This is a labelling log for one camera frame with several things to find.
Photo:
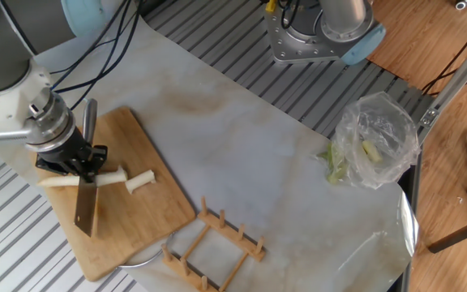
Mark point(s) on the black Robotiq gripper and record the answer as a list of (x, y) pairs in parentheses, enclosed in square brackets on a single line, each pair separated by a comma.
[(67, 152)]

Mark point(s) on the steel cleaver knife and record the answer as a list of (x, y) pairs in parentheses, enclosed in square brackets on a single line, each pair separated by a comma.
[(85, 203)]

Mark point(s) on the white scallion stalk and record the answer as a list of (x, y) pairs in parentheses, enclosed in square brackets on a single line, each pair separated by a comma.
[(57, 181)]

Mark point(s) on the short cut scallion piece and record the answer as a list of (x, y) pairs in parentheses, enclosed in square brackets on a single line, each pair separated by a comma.
[(138, 181)]

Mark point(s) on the wooden cutting board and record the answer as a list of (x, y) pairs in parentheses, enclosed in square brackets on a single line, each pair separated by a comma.
[(144, 215)]

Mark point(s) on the marble pattern table sheet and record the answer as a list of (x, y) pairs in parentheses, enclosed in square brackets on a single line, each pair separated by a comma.
[(237, 142)]

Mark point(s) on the wooden peg rack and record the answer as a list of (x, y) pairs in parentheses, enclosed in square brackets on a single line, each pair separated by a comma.
[(233, 237)]

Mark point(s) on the yellow plastic clip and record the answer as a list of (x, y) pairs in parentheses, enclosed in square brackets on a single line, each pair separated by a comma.
[(271, 5)]

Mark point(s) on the green vegetable scraps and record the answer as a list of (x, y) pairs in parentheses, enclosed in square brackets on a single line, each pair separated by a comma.
[(335, 166)]

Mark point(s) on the pale green vegetable chunk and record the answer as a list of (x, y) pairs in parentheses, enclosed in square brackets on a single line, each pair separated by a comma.
[(372, 151)]

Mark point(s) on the clear plastic bag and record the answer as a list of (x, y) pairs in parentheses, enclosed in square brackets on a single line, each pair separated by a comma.
[(387, 134)]

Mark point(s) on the dark brown wooden bar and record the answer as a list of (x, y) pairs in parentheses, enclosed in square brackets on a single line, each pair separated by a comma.
[(460, 235)]

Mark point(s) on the small white cylinder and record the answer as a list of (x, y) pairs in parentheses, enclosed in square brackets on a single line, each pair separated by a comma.
[(461, 5)]

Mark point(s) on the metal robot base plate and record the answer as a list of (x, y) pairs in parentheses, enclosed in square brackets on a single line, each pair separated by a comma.
[(282, 40)]

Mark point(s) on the aluminium frame beam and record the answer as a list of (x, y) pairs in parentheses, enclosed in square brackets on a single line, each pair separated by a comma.
[(456, 77)]

